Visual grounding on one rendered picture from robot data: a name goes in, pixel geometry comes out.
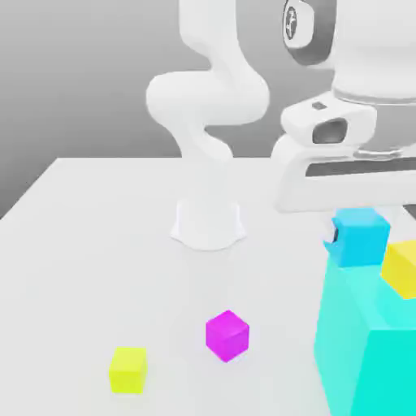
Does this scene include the small golden yellow cube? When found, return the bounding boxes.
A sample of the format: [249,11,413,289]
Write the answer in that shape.
[380,240,416,301]

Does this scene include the large cyan box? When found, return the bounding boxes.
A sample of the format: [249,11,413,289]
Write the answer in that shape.
[313,249,416,416]

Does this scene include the small blue cube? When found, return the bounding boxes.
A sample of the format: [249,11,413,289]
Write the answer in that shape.
[331,207,392,268]

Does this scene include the small lime yellow cube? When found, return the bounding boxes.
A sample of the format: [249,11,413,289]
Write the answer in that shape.
[108,346,148,395]

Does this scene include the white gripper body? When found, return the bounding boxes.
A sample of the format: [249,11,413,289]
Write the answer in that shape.
[270,134,416,215]

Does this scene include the small magenta cube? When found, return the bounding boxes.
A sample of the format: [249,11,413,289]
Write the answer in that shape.
[205,309,250,364]

